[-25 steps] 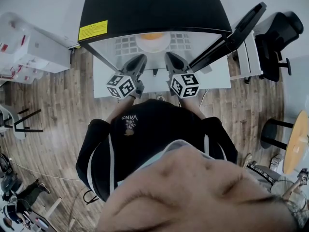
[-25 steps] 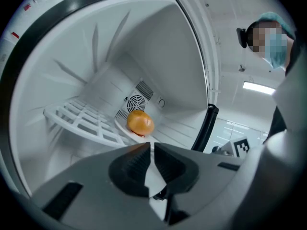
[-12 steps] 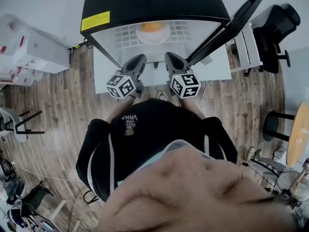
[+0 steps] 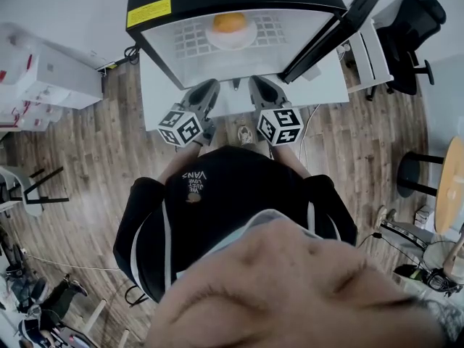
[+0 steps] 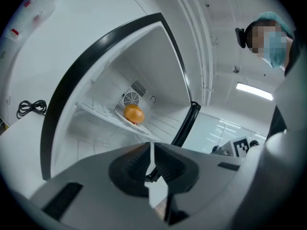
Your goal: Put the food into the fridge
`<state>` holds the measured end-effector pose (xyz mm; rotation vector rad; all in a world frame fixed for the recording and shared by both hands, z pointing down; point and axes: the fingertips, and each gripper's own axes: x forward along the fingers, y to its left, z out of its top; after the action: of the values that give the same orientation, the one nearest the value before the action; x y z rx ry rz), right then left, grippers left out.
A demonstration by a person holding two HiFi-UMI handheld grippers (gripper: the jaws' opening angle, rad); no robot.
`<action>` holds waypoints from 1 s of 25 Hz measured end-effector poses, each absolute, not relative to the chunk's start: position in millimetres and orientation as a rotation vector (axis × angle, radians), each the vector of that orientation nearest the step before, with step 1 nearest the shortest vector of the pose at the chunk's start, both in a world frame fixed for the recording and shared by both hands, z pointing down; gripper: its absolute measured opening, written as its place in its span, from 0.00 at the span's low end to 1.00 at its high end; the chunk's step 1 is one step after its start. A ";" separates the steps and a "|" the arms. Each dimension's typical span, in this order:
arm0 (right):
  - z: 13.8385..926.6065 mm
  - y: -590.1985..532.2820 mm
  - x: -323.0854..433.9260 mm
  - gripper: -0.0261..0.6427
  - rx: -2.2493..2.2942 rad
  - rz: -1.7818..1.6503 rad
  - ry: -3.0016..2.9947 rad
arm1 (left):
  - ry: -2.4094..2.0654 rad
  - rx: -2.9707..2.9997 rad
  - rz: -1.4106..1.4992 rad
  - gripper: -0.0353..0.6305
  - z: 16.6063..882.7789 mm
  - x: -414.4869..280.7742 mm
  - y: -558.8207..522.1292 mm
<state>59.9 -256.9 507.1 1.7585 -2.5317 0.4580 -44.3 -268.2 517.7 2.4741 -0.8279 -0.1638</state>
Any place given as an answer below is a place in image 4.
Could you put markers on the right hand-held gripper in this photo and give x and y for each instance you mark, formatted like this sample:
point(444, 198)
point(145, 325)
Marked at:
point(281, 127)

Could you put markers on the person's black t-shirt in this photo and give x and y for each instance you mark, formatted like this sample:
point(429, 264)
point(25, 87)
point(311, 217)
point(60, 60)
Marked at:
point(224, 201)

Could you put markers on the white table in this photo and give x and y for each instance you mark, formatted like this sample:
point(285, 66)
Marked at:
point(326, 89)

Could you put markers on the round wooden table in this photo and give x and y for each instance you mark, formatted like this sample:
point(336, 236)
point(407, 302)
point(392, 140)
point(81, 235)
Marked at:
point(451, 187)

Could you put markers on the person's left forearm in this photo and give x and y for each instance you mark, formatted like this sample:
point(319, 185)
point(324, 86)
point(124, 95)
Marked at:
point(181, 161)

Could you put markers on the white chair with black legs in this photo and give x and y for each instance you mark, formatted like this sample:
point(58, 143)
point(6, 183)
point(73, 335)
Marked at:
point(29, 201)

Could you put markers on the person's white shoe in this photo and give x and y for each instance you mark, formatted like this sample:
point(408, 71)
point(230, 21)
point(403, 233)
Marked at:
point(245, 136)

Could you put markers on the large clear plastic bin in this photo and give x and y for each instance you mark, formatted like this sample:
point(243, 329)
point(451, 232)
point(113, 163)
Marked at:
point(16, 53)

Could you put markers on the clear bins with red latches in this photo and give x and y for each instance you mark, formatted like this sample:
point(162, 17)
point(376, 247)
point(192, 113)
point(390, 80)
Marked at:
point(29, 114)

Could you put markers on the white round plate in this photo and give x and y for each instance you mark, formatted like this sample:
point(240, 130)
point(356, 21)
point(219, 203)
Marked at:
point(232, 42)

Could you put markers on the person's face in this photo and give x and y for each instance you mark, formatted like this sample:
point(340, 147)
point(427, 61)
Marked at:
point(290, 296)

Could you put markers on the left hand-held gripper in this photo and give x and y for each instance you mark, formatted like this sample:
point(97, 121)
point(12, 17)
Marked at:
point(181, 129)

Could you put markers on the white boxes stack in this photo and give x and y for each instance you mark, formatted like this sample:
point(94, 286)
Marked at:
point(69, 78)

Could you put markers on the white wooden chair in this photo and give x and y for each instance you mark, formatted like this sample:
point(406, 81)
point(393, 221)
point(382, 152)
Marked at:
point(373, 60)

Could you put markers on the small white box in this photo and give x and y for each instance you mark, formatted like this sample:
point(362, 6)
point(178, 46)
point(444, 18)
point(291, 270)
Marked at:
point(423, 216)

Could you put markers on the black round table base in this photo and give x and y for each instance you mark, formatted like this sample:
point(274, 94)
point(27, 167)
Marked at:
point(409, 174)

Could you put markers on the orange round food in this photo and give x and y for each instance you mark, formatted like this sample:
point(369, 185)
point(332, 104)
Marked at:
point(229, 22)

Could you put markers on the black office chair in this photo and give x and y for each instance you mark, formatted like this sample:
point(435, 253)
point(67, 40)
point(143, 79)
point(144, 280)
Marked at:
point(409, 38)

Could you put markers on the wooden table leg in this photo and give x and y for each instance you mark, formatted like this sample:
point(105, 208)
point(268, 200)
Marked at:
point(123, 339)
point(95, 315)

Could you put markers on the person's right forearm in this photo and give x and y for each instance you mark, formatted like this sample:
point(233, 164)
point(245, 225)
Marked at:
point(290, 160)

